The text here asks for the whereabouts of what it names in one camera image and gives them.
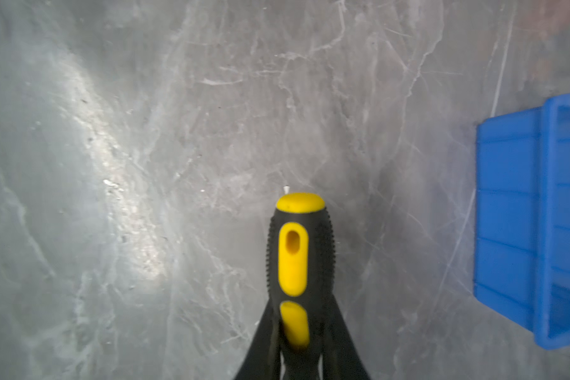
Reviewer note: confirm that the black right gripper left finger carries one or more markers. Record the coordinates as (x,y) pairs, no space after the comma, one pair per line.
(263,360)

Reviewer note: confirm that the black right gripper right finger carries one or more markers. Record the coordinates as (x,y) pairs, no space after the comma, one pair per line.
(340,360)

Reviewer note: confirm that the yellow black handled screwdriver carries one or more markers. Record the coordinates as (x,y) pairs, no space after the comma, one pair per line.
(300,274)

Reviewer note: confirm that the blue plastic bin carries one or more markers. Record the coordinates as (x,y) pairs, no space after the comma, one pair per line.
(522,238)

